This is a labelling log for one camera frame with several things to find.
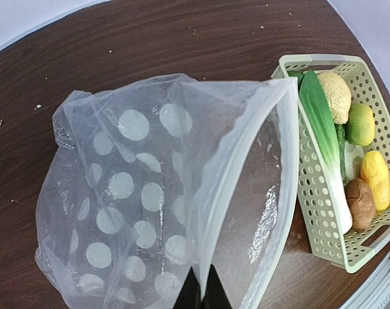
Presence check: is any front aluminium rail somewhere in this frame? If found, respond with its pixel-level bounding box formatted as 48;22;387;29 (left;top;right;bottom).
340;254;390;309

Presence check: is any yellow green lemon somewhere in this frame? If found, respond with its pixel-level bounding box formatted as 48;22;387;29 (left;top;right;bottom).
345;104;375;147

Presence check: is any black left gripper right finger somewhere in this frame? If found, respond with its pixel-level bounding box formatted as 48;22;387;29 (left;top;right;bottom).
201;265;232;309

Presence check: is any brown potato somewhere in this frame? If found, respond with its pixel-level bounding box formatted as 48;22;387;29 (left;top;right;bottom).
344;178;376;231

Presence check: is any green perforated plastic basket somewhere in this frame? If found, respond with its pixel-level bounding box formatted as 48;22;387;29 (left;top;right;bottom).
273;54;390;273

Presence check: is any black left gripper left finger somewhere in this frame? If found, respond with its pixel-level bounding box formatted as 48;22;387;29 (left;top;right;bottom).
173;267;201;309

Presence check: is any clear polka dot zip bag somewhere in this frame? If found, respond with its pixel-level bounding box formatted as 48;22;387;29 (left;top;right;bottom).
35;73;299;308

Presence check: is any green white bok choy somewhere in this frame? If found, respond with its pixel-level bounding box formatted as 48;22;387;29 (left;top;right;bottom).
299;70;353;234

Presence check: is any dark green cucumber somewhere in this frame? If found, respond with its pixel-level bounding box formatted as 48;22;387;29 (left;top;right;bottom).
288;70;346;183

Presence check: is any orange yellow corn bread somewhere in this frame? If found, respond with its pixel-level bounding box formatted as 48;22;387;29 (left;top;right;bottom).
360;150;390;213

